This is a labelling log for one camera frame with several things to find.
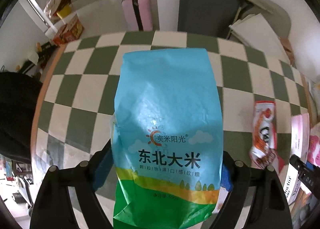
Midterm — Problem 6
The red white snack packet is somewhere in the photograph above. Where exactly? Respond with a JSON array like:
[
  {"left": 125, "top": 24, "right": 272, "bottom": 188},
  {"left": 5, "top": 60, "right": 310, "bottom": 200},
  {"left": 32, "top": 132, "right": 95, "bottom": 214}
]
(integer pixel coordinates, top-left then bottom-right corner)
[{"left": 250, "top": 100, "right": 288, "bottom": 174}]

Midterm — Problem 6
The white board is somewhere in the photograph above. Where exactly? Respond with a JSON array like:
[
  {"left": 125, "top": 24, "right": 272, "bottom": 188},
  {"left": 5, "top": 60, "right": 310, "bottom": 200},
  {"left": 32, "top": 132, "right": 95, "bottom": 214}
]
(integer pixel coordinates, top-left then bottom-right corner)
[{"left": 229, "top": 14, "right": 288, "bottom": 52}]

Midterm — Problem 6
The pink patterned gift bag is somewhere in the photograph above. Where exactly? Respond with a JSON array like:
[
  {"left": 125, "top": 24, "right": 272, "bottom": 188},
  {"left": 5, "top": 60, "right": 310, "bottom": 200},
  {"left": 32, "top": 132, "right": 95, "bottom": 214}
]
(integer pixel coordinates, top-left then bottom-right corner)
[{"left": 309, "top": 123, "right": 320, "bottom": 167}]

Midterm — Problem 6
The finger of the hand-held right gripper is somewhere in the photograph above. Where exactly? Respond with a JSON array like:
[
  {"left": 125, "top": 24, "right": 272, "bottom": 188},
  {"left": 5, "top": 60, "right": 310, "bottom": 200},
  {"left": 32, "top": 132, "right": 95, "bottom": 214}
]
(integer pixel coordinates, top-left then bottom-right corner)
[{"left": 289, "top": 155, "right": 320, "bottom": 194}]

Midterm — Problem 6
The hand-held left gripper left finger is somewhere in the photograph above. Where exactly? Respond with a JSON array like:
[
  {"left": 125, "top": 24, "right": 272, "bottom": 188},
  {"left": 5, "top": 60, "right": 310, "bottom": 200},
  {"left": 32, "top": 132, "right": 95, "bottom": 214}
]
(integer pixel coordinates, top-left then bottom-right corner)
[{"left": 30, "top": 140, "right": 118, "bottom": 229}]

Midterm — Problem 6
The pink suitcase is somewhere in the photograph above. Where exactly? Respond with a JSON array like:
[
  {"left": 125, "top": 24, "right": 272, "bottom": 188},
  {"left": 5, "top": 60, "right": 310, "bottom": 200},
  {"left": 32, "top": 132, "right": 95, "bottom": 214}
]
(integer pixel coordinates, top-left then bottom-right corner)
[{"left": 122, "top": 0, "right": 153, "bottom": 31}]

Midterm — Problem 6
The blue green rice bag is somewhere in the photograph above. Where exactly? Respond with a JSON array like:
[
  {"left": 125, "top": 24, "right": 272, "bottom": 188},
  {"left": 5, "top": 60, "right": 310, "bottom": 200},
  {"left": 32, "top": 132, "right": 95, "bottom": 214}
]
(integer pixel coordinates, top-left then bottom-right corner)
[{"left": 110, "top": 47, "right": 224, "bottom": 229}]

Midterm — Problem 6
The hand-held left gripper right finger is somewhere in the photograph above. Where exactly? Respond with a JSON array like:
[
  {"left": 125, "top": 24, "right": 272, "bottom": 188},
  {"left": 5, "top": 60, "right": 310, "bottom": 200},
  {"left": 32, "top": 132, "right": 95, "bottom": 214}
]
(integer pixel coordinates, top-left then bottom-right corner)
[{"left": 202, "top": 149, "right": 293, "bottom": 229}]

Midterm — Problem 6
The grey folding bed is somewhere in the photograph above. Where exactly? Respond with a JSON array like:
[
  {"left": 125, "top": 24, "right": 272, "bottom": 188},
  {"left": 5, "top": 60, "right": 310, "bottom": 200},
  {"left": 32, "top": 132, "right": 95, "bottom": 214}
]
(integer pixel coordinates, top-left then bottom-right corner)
[{"left": 178, "top": 0, "right": 253, "bottom": 39}]

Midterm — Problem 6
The pink white toothpaste box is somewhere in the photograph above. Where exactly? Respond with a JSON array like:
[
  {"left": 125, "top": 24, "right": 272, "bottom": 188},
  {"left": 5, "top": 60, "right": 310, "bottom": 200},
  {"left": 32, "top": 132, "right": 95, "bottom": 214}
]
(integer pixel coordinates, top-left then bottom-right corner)
[{"left": 285, "top": 112, "right": 312, "bottom": 206}]

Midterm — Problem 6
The orange carton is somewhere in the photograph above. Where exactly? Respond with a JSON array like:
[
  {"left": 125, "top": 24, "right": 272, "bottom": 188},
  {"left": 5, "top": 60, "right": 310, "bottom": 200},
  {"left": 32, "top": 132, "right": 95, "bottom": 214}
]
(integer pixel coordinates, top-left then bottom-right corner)
[
  {"left": 61, "top": 14, "right": 84, "bottom": 40},
  {"left": 52, "top": 25, "right": 69, "bottom": 45}
]

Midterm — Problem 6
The green white checkered table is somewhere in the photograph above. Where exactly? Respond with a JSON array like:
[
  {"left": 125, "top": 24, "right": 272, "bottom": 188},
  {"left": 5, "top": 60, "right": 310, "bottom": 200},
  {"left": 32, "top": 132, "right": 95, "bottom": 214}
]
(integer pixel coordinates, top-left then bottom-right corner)
[{"left": 30, "top": 30, "right": 315, "bottom": 229}]

